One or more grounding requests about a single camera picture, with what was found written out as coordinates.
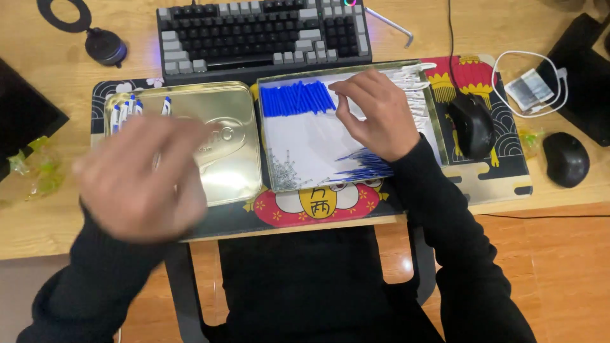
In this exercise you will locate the black and grey mechanical keyboard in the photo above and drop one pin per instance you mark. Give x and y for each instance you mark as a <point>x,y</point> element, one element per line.
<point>257,38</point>

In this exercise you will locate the black monitor base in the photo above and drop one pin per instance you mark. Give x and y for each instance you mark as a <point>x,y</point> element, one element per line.
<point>24,114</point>

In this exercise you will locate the person's left fingers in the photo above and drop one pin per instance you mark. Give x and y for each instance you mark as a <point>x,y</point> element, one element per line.
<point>176,136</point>

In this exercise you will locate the pile of blue pen refills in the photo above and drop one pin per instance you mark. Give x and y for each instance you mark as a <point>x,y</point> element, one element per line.
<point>367,166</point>

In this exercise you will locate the folded paper banknotes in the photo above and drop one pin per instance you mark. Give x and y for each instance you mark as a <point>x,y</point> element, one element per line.
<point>529,89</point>

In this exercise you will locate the person's left hand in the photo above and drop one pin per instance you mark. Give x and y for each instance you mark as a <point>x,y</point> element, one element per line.
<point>138,190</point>

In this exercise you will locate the pile of blue pen tubes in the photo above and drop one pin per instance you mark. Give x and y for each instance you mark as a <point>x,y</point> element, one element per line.
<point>295,99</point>

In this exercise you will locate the white paper sheet lining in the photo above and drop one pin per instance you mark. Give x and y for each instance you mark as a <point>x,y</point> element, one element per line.
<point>305,138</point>

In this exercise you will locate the gold tin tray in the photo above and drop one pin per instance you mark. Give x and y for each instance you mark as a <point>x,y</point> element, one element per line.
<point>441,138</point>

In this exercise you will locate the black flat device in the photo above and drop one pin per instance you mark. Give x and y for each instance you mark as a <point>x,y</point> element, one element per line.
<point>584,85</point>

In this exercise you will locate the pile of small metal springs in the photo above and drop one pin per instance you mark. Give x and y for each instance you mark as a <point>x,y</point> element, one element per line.
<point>283,172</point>

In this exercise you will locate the person's black clothed torso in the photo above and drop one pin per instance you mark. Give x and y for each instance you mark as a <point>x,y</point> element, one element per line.
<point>314,286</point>

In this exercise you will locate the silver hex key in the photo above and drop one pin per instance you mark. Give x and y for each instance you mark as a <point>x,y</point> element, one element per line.
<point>391,24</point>

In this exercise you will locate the grey office chair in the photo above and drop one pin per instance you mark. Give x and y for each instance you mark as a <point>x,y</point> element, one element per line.
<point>183,286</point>

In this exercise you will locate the gold tin lid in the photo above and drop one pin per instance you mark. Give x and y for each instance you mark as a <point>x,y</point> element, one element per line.
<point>228,143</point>

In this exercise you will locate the pile of white pen barrels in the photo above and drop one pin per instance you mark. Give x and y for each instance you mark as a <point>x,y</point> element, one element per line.
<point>417,95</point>

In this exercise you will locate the green clear wrapper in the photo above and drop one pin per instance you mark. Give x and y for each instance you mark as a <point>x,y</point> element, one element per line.
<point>530,142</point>

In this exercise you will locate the white and blue pen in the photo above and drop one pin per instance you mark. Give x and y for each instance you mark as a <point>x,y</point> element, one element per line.
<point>115,119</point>
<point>139,107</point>
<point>124,112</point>
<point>132,104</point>
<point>166,105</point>

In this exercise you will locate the person's right hand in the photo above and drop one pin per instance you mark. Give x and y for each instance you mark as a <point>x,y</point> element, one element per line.
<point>386,119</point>

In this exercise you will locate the heap of green clear wrappers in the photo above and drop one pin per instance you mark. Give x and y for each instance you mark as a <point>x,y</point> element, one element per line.
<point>43,171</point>

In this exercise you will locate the patterned black desk mat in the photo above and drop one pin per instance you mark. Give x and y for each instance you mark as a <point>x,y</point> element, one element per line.
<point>495,176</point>

